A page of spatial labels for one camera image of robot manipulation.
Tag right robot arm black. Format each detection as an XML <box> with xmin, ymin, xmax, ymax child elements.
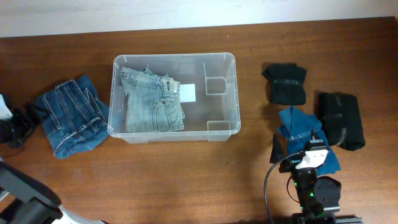
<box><xmin>264</xmin><ymin>130</ymin><xmax>363</xmax><ymax>224</ymax></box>

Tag blue folded cloth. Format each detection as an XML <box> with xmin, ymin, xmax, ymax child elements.
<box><xmin>279</xmin><ymin>106</ymin><xmax>341</xmax><ymax>175</ymax></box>

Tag dark blue jeans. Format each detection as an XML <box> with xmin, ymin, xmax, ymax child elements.
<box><xmin>35</xmin><ymin>75</ymin><xmax>109</xmax><ymax>159</ymax></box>

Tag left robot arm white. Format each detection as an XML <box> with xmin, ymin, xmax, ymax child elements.
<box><xmin>1</xmin><ymin>103</ymin><xmax>106</xmax><ymax>224</ymax></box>

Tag clear plastic storage bin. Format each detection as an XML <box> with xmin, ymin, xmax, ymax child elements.
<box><xmin>108</xmin><ymin>52</ymin><xmax>241</xmax><ymax>144</ymax></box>

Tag light blue jeans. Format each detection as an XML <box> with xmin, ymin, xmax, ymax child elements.
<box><xmin>119</xmin><ymin>67</ymin><xmax>185</xmax><ymax>133</ymax></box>

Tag large black folded cloth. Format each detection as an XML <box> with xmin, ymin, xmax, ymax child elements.
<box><xmin>318</xmin><ymin>93</ymin><xmax>366</xmax><ymax>151</ymax></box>

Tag white label in bin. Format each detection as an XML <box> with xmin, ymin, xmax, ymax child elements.
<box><xmin>179</xmin><ymin>83</ymin><xmax>196</xmax><ymax>103</ymax></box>

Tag small black folded cloth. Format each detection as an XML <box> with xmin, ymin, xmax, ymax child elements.
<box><xmin>262</xmin><ymin>63</ymin><xmax>307</xmax><ymax>106</ymax></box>

